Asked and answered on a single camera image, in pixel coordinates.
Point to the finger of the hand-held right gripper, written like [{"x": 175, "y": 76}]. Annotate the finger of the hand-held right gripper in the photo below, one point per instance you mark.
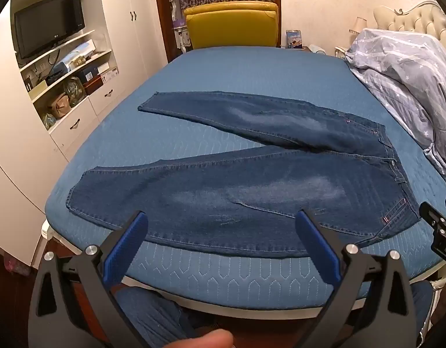
[{"x": 434, "y": 217}]

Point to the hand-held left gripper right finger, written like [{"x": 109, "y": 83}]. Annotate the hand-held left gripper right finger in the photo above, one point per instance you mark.
[{"x": 311, "y": 241}]

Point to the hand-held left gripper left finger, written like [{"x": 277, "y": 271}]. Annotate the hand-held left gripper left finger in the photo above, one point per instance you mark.
[{"x": 125, "y": 246}]

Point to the blue denim pants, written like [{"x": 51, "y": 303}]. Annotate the blue denim pants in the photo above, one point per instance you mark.
[{"x": 244, "y": 188}]

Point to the person's left hand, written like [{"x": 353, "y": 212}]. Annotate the person's left hand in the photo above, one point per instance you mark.
[{"x": 201, "y": 340}]

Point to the pink patterned cloth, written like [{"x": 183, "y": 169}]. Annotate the pink patterned cloth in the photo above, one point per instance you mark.
[{"x": 16, "y": 265}]

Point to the grey star-print duvet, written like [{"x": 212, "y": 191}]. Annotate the grey star-print duvet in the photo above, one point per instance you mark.
[{"x": 400, "y": 69}]

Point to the green plastic bag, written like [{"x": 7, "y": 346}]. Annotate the green plastic bag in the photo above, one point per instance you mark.
[{"x": 75, "y": 92}]

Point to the red-brown wooden box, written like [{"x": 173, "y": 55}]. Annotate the red-brown wooden box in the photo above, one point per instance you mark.
[{"x": 94, "y": 85}]

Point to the white labelled box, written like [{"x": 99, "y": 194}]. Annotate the white labelled box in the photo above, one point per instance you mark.
[{"x": 110, "y": 76}]

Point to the dark blue box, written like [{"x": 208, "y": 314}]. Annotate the dark blue box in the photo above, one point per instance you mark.
[{"x": 92, "y": 70}]

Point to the bed with blue quilted cover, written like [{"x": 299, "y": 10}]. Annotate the bed with blue quilted cover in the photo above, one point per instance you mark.
[{"x": 244, "y": 69}]

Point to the black device on shelf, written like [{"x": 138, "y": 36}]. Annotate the black device on shelf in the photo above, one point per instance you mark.
[{"x": 57, "y": 73}]

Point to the blue and white flat box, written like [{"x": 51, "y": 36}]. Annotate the blue and white flat box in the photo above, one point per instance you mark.
[{"x": 78, "y": 53}]

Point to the cream tufted headboard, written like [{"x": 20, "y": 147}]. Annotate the cream tufted headboard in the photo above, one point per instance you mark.
[{"x": 425, "y": 16}]

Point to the white wardrobe with shelves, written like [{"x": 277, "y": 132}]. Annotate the white wardrobe with shelves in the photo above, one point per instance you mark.
[{"x": 136, "y": 43}]

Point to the cream bedside lamp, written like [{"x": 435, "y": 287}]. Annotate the cream bedside lamp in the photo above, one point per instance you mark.
[{"x": 358, "y": 27}]

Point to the yellow chair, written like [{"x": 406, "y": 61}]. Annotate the yellow chair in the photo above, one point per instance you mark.
[{"x": 230, "y": 25}]

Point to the black flat television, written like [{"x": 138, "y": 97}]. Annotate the black flat television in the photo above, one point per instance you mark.
[{"x": 49, "y": 23}]

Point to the white ornate stand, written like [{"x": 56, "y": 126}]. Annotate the white ornate stand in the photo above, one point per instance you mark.
[{"x": 174, "y": 11}]

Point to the small picture frame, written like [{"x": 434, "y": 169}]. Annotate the small picture frame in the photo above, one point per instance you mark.
[{"x": 294, "y": 39}]

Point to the dark wooden door frame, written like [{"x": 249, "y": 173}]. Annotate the dark wooden door frame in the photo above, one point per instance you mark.
[{"x": 161, "y": 14}]

